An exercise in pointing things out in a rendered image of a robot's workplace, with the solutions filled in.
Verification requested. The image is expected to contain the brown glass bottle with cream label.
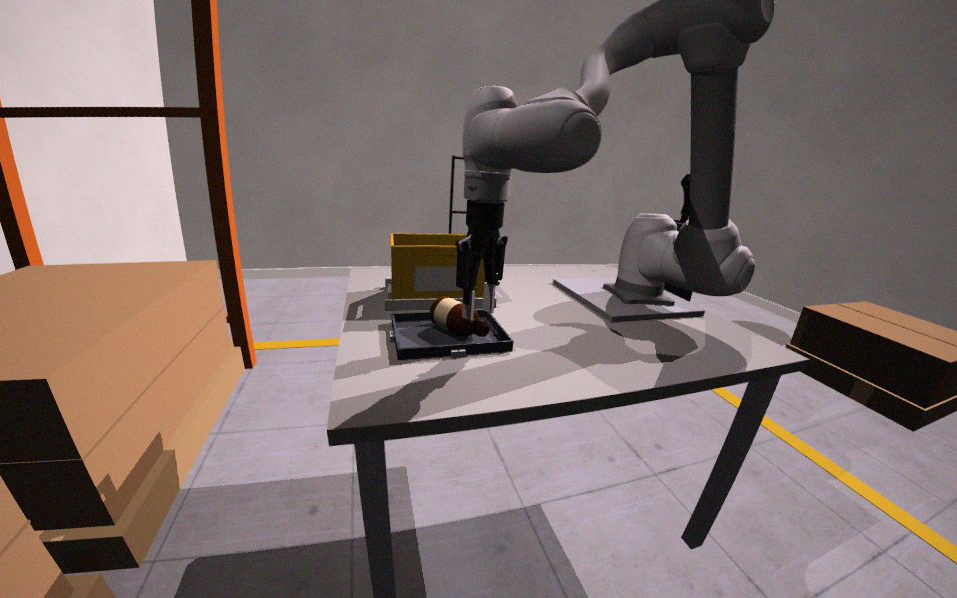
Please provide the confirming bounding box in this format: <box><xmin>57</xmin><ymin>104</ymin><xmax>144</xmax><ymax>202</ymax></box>
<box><xmin>430</xmin><ymin>296</ymin><xmax>490</xmax><ymax>337</ymax></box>

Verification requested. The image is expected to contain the dark olive open-top crate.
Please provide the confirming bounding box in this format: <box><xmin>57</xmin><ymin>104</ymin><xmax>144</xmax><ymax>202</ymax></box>
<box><xmin>391</xmin><ymin>233</ymin><xmax>486</xmax><ymax>299</ymax></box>

